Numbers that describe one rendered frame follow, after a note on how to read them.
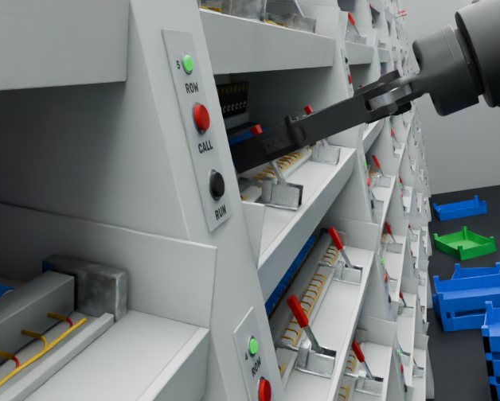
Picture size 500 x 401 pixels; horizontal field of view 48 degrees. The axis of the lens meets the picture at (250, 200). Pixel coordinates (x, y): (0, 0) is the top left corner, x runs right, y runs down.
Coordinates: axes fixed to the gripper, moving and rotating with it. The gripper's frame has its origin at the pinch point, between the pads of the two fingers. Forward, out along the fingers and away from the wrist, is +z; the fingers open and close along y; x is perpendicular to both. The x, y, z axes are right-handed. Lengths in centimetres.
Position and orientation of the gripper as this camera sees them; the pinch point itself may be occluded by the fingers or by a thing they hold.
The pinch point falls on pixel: (267, 145)
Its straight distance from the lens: 57.7
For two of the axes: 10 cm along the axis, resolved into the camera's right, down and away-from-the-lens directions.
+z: -8.7, 3.3, 3.6
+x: -3.9, -9.1, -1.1
